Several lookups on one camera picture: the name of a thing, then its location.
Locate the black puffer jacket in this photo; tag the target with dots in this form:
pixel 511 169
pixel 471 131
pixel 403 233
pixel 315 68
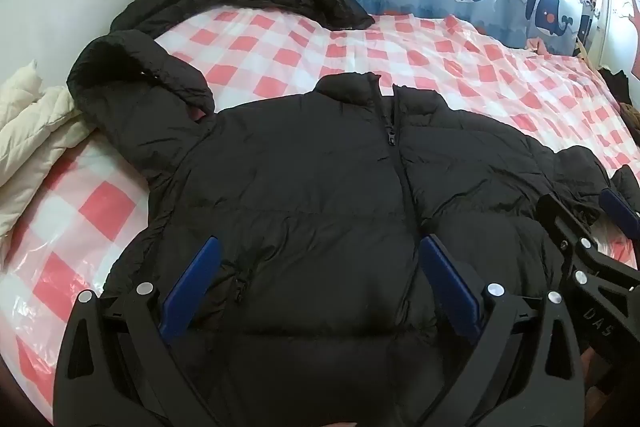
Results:
pixel 310 187

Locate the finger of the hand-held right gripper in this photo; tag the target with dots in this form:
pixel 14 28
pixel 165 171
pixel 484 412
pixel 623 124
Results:
pixel 620 209
pixel 565 227

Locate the red tree sticker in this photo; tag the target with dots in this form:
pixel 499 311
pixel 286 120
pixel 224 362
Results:
pixel 634 22

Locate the cream quilted jacket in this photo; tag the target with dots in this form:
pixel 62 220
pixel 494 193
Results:
pixel 30 127

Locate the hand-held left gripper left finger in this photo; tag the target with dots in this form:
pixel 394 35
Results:
pixel 192 287

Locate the bed with pink checked sheet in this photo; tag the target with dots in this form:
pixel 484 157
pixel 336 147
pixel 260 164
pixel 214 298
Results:
pixel 280 47

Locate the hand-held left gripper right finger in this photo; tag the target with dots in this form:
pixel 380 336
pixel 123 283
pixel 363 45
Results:
pixel 450 287

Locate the dark clothes pile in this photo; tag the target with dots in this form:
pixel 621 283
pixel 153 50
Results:
pixel 615 84

